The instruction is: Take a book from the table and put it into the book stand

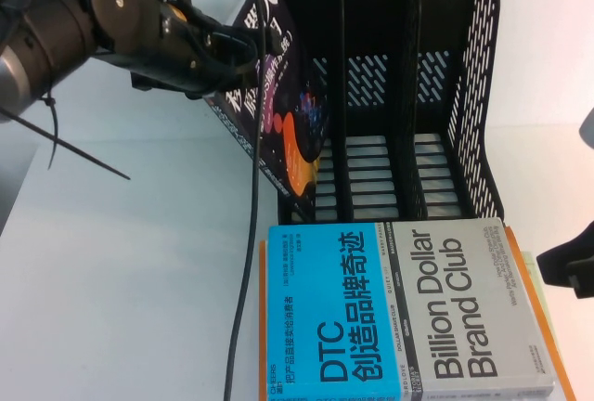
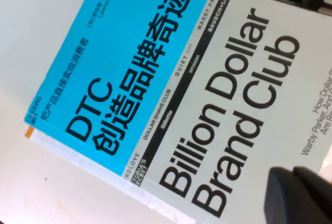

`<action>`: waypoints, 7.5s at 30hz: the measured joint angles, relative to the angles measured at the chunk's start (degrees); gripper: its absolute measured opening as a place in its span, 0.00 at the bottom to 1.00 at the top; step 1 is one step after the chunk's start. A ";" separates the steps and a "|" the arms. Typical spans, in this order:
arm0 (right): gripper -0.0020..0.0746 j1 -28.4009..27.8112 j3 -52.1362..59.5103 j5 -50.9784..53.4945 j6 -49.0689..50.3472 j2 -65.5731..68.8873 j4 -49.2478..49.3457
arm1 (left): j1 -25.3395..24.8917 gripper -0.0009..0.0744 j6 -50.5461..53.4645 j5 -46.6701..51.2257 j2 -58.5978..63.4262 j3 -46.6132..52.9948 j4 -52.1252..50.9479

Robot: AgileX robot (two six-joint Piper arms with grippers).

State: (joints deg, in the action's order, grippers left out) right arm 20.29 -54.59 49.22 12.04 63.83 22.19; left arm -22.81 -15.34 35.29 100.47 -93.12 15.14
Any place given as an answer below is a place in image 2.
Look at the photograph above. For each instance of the orange book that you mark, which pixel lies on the orange book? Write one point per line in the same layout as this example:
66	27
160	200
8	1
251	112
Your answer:
29	132

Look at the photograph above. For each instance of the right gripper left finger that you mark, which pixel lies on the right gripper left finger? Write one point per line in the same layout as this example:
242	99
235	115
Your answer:
285	203

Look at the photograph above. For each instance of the grey and blue book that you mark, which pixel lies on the grey and blue book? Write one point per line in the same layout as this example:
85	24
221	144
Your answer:
207	78

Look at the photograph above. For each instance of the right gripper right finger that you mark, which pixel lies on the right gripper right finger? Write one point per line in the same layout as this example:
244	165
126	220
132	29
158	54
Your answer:
316	185

